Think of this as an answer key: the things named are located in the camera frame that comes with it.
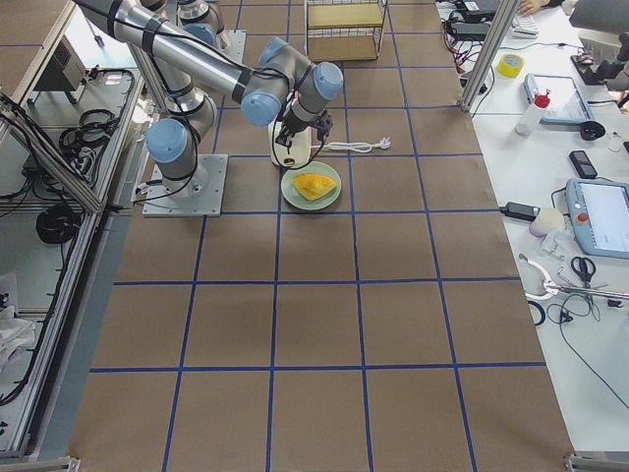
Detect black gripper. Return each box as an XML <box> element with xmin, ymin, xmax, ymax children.
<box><xmin>272</xmin><ymin>100</ymin><xmax>332</xmax><ymax>148</ymax></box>

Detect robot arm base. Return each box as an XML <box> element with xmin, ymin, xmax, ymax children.
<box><xmin>177</xmin><ymin>0</ymin><xmax>232</xmax><ymax>50</ymax></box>

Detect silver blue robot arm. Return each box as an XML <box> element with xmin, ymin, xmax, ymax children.
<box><xmin>78</xmin><ymin>1</ymin><xmax>344</xmax><ymax>199</ymax></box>

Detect yellow toast slice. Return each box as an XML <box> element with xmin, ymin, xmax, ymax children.
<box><xmin>293</xmin><ymin>173</ymin><xmax>337</xmax><ymax>202</ymax></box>

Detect green plate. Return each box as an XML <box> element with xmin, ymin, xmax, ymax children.
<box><xmin>281</xmin><ymin>161</ymin><xmax>342</xmax><ymax>211</ymax></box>

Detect yellow tape roll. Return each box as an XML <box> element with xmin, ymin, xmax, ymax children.
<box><xmin>496</xmin><ymin>53</ymin><xmax>525</xmax><ymax>79</ymax></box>

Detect white bottle red cap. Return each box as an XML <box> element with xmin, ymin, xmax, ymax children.
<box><xmin>514</xmin><ymin>88</ymin><xmax>550</xmax><ymax>137</ymax></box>

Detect black power adapter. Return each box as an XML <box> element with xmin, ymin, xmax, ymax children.
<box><xmin>499</xmin><ymin>202</ymin><xmax>541</xmax><ymax>221</ymax></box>

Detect white plastic jar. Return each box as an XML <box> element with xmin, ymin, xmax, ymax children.
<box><xmin>529</xmin><ymin>207</ymin><xmax>564</xmax><ymax>238</ymax></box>

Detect blue teach pendant far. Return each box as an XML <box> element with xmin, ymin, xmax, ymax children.
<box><xmin>524</xmin><ymin>74</ymin><xmax>595</xmax><ymax>126</ymax></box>

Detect blue teach pendant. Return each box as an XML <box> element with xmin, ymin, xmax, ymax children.
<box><xmin>524</xmin><ymin>74</ymin><xmax>595</xmax><ymax>126</ymax></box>
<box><xmin>550</xmin><ymin>178</ymin><xmax>628</xmax><ymax>260</ymax></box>

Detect black phone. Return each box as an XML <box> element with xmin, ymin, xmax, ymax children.
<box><xmin>569</xmin><ymin>150</ymin><xmax>598</xmax><ymax>179</ymax></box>

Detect black tape roll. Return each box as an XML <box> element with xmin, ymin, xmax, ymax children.
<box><xmin>579</xmin><ymin>120</ymin><xmax>606</xmax><ymax>142</ymax></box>

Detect blue teach pendant near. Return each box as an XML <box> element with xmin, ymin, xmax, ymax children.
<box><xmin>550</xmin><ymin>178</ymin><xmax>628</xmax><ymax>260</ymax></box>

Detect black scissors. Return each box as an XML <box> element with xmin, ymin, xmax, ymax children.
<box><xmin>570</xmin><ymin>256</ymin><xmax>597</xmax><ymax>288</ymax></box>

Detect white power cable with plug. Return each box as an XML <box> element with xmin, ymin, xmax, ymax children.
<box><xmin>311</xmin><ymin>137</ymin><xmax>392</xmax><ymax>154</ymax></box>

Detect wooden wire shelf rack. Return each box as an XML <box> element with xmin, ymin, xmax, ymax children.
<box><xmin>304</xmin><ymin>0</ymin><xmax>387</xmax><ymax>62</ymax></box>

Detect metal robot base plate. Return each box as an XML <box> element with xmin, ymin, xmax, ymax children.
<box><xmin>141</xmin><ymin>153</ymin><xmax>229</xmax><ymax>217</ymax></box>

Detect aluminium frame post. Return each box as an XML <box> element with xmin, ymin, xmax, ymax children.
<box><xmin>459</xmin><ymin>0</ymin><xmax>520</xmax><ymax>112</ymax></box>

